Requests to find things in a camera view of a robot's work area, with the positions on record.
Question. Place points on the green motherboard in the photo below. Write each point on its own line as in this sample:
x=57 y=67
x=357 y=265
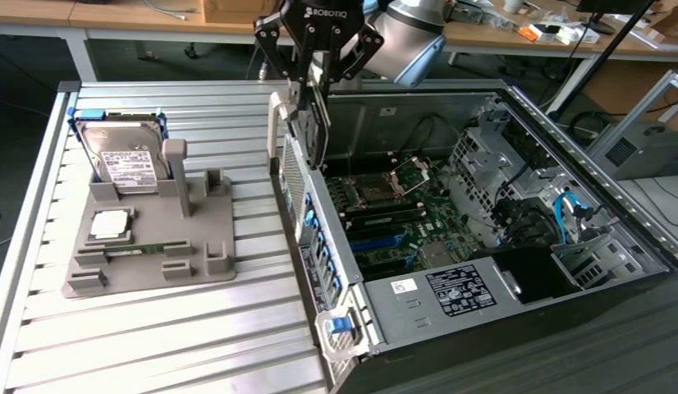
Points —
x=453 y=221

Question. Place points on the silver slotted disk bay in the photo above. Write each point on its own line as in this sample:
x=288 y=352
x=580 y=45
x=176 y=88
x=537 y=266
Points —
x=589 y=262

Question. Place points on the green RAM stick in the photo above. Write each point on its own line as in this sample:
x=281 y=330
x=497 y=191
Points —
x=146 y=247

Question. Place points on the grey plastic parts rack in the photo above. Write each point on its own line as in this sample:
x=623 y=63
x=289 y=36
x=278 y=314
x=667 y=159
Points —
x=152 y=221

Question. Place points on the flat white box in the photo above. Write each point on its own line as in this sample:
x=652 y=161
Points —
x=587 y=37

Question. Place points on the blue disk carrier bracket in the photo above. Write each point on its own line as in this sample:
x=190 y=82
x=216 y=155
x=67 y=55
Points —
x=91 y=115

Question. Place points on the blue case latch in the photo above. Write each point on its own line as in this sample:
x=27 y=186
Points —
x=337 y=326

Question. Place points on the graphics card with metal bracket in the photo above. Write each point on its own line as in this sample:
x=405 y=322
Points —
x=313 y=131

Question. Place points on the blue expansion slot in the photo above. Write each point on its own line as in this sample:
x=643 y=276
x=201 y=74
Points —
x=376 y=243

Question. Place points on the brown cardboard box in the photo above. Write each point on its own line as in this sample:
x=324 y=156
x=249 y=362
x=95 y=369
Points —
x=233 y=10

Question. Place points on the grey power supply unit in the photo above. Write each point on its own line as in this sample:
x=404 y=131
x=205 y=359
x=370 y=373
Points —
x=414 y=312

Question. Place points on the black slanted tripod pole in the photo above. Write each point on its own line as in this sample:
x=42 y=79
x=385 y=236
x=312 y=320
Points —
x=608 y=49

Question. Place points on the black monitor with stand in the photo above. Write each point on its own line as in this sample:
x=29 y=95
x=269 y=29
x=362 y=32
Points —
x=600 y=24

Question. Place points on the wooden desk with grey frame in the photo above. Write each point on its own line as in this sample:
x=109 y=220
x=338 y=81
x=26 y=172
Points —
x=42 y=16

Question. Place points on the silver CPU chip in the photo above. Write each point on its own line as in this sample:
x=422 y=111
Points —
x=109 y=225

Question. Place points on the open black PC case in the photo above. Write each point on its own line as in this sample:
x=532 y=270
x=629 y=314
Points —
x=535 y=328

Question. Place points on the silver hard disk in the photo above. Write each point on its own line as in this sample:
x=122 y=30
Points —
x=118 y=139

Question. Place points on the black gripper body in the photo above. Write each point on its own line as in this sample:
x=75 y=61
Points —
x=324 y=24

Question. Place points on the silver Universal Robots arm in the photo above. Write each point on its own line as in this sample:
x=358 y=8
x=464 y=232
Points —
x=414 y=37

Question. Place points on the silver perforated disk bay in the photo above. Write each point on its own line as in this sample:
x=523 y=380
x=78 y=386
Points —
x=496 y=158

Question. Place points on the metal socket cover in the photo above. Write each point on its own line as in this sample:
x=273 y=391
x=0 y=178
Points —
x=412 y=172

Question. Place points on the CPU socket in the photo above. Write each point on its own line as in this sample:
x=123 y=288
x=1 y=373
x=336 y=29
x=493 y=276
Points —
x=373 y=191

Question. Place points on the grey computer tower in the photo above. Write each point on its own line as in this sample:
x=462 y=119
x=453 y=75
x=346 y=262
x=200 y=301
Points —
x=655 y=156

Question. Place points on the cluttered wooden desk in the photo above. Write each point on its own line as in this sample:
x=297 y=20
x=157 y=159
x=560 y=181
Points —
x=644 y=48

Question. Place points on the white cup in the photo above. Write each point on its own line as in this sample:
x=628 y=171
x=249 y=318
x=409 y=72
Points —
x=513 y=5

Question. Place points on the small orange box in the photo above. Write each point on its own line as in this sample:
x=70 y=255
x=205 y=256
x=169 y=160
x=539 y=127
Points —
x=529 y=32

